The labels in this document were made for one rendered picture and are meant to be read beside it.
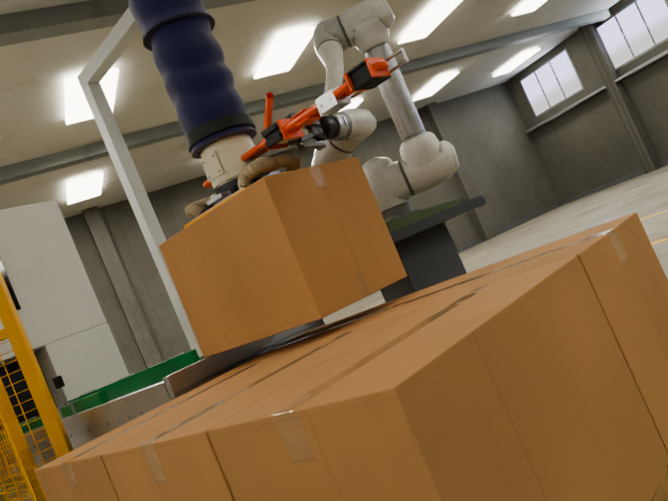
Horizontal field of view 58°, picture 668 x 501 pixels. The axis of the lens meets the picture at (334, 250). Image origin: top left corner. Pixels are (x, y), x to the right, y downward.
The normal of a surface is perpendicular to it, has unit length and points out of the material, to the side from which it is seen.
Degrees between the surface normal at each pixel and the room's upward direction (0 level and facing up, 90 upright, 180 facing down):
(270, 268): 90
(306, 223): 91
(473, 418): 90
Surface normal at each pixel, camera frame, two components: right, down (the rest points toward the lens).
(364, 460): -0.63, 0.24
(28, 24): 0.39, -0.21
